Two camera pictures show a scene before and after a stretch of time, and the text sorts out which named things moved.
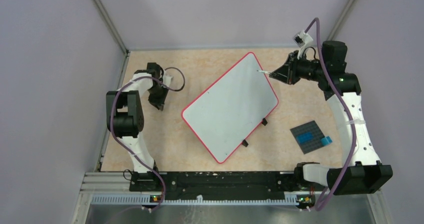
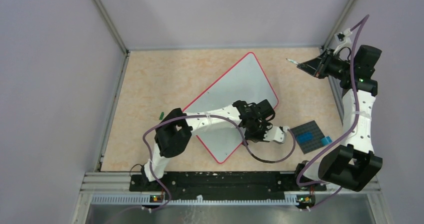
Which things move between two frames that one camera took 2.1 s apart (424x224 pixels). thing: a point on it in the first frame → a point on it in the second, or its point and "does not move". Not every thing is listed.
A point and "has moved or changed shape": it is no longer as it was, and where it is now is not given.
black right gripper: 287,73 → 323,61
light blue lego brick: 326,140 does not move
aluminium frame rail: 96,183 does not move
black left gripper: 158,103 → 259,138
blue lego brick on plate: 304,137 does not move
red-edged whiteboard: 226,114 does not move
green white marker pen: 267,72 has moved or changed shape
